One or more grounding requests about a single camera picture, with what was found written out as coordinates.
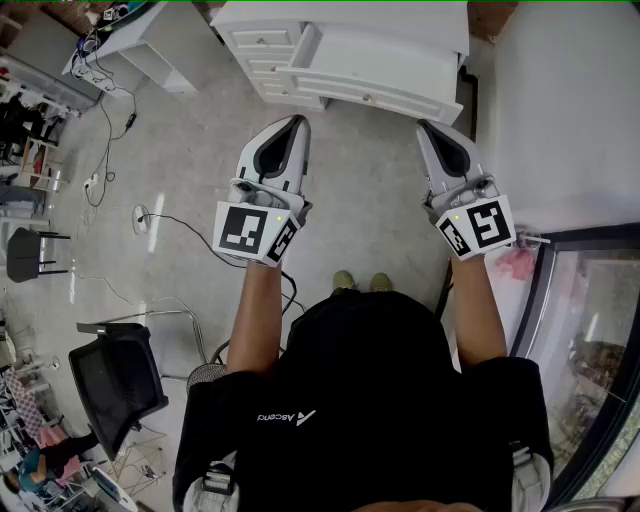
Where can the glass display case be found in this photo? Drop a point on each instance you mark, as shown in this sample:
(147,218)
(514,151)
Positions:
(585,350)

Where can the black mesh office chair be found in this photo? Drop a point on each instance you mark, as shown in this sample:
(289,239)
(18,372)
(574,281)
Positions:
(117,385)

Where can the person's right shoe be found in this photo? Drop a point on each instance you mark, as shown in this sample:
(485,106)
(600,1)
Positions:
(381,282)

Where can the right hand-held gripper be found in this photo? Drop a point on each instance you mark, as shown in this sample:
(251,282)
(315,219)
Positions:
(487,225)

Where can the person's left shoe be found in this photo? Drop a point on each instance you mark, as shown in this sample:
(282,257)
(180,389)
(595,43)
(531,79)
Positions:
(344,281)

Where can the person's left forearm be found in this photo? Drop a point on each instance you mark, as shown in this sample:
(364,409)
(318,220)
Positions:
(255,315)

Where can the person's black shirt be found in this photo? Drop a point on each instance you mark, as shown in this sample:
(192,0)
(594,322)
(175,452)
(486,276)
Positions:
(370,380)

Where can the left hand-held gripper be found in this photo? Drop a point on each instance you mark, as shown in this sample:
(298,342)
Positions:
(240,232)

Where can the chrome chair frame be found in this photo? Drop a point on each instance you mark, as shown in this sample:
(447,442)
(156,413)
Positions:
(190,320)

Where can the white shelf unit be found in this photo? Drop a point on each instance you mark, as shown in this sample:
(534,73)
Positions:
(150,45)

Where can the person's right forearm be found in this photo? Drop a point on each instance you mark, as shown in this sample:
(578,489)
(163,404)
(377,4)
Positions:
(477,310)

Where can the white power strip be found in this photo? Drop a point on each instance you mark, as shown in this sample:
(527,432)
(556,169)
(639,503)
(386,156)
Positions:
(90,182)

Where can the clear plastic cup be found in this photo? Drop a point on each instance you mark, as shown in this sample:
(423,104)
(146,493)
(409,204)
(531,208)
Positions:
(530,237)

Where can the wooden chair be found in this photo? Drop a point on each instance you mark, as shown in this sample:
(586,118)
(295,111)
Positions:
(42,165)

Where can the white appliance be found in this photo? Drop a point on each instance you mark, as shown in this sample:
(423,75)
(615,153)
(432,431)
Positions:
(565,110)

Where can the white dresser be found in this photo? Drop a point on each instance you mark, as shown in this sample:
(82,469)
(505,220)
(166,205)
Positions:
(350,15)

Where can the black stool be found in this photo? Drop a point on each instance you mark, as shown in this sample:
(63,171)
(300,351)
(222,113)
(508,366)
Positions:
(25,255)

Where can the pink cloth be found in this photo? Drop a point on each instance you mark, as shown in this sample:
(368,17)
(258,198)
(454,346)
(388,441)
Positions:
(515,262)

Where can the person's shoe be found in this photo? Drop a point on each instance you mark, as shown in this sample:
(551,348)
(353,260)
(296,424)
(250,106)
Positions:
(344,281)
(381,282)

